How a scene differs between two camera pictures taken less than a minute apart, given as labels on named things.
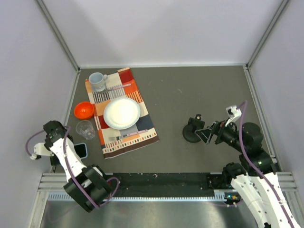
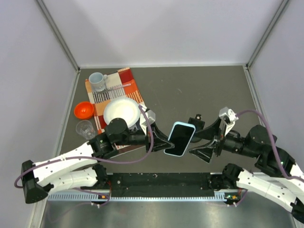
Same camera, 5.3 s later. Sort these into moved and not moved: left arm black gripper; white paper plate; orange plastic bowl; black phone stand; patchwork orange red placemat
Moved: left arm black gripper
Not moved: patchwork orange red placemat; orange plastic bowl; white paper plate; black phone stand
